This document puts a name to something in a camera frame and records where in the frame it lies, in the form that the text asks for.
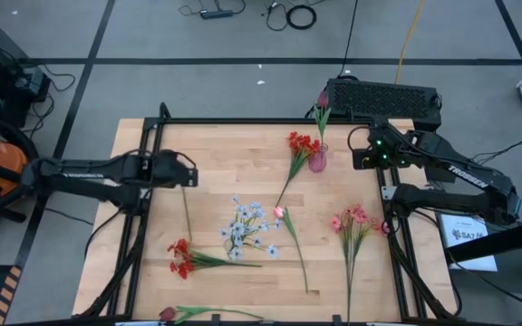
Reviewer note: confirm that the pink tulip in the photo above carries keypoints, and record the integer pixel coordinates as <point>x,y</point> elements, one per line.
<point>279,212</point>

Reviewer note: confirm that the black perforated computer case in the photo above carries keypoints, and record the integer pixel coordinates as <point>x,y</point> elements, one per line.
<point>379,97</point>

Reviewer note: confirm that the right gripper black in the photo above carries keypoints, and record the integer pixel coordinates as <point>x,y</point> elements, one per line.
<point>381,151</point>

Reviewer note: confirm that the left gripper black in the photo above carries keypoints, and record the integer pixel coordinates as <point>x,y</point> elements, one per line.
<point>172,169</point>

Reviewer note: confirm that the pale blue flower bunch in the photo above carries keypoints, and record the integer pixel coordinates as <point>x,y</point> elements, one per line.
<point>243,213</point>

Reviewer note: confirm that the orange shop vacuum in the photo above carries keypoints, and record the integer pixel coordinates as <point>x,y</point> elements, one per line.
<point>2,158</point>

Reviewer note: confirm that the white printed sheet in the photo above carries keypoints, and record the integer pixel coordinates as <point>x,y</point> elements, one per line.
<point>469,253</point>

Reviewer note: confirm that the purple glass vase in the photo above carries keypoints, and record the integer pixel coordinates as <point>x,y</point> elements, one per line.
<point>317,164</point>

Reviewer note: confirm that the black power strip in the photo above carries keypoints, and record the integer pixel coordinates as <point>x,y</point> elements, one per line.
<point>215,14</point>

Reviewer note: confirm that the orange black vacuum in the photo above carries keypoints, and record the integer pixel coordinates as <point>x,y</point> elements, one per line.
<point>16,131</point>

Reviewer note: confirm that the black metal stand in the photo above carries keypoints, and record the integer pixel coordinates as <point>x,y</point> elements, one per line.
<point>496,242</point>

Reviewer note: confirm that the black metal table frame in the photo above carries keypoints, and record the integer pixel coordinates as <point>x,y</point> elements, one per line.
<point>265,121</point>

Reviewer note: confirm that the pink flower bunch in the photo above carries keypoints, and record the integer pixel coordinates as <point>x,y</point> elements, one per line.
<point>358,213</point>

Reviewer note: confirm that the black power adapter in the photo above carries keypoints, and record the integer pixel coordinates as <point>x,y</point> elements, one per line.
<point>437,179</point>

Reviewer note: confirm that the dark red tulip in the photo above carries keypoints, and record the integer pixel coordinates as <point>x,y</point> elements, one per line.
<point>323,98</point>
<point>168,313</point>

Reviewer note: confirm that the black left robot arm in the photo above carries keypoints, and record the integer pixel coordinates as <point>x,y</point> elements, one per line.
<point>84,174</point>

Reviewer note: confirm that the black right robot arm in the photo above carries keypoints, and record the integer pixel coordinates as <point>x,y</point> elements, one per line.
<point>469,179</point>

